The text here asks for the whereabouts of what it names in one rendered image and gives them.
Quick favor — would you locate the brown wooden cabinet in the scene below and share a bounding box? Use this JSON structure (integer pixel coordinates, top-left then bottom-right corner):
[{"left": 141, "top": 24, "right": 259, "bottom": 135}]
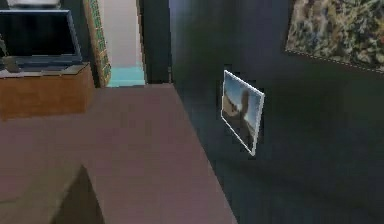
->
[{"left": 0, "top": 62, "right": 96, "bottom": 122}]

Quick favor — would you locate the large mottled wall painting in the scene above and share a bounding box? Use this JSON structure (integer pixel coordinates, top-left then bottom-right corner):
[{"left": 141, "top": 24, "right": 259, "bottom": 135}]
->
[{"left": 285, "top": 0, "right": 384, "bottom": 74}]

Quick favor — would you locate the white framed wall picture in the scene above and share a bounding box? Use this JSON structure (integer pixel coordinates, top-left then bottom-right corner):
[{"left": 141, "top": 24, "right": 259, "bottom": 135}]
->
[{"left": 220, "top": 69, "right": 266, "bottom": 157}]

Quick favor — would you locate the black television set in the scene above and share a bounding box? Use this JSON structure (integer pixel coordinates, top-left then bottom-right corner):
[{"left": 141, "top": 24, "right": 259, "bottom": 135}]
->
[{"left": 0, "top": 9, "right": 84, "bottom": 72}]

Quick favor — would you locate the brown box-shaped furniture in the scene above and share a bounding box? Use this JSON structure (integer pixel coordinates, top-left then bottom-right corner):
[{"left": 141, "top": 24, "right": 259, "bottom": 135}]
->
[{"left": 0, "top": 163, "right": 106, "bottom": 224}]

